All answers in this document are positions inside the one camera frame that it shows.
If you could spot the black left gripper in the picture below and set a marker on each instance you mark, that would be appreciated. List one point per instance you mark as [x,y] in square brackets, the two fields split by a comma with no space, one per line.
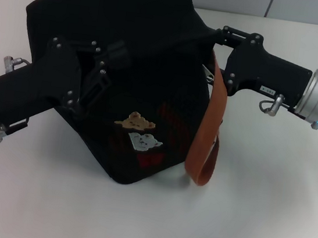
[40,85]

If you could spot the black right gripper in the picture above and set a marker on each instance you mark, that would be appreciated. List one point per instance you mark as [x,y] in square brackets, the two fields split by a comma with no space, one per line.
[265,71]

